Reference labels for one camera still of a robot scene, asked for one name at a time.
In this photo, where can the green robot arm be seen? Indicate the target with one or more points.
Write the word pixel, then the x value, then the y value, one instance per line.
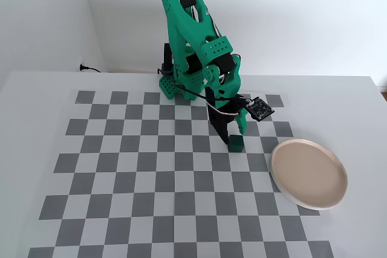
pixel 187 34

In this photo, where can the beige round plate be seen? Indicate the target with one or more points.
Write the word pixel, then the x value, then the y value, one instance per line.
pixel 308 173

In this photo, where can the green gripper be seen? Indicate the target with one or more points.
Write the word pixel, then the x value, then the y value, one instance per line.
pixel 221 122

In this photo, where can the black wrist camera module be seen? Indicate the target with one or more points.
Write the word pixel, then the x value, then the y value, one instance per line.
pixel 260 109

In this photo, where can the grey white checkered mat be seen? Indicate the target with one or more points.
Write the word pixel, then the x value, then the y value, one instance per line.
pixel 151 179

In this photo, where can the dark green dice cube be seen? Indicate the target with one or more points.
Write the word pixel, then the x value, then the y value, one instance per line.
pixel 236 143

